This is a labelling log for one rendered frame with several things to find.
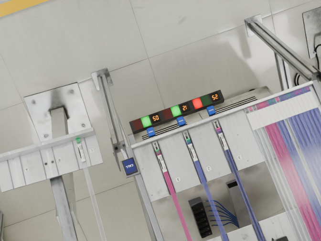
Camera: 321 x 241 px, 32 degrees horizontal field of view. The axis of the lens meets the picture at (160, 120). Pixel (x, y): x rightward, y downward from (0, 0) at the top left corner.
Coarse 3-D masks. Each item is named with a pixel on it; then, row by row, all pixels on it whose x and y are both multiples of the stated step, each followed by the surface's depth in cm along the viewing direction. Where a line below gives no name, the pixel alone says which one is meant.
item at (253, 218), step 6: (228, 150) 191; (228, 156) 190; (234, 168) 189; (234, 174) 188; (240, 180) 188; (240, 186) 187; (246, 198) 186; (246, 204) 186; (252, 210) 185; (252, 216) 185; (258, 228) 184; (258, 234) 183; (264, 240) 183
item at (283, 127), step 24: (288, 96) 194; (312, 96) 194; (264, 120) 193; (288, 120) 192; (312, 120) 192; (264, 144) 190; (288, 144) 190; (312, 144) 190; (288, 168) 188; (312, 168) 188; (288, 192) 186; (312, 192) 186; (288, 216) 184; (312, 216) 184; (312, 240) 182
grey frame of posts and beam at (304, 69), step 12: (252, 24) 256; (264, 36) 242; (276, 36) 238; (276, 48) 231; (288, 48) 226; (288, 60) 222; (300, 60) 214; (300, 72) 211; (312, 72) 205; (108, 96) 235; (108, 108) 228; (108, 120) 217; (120, 132) 206; (120, 144) 201; (144, 204) 249
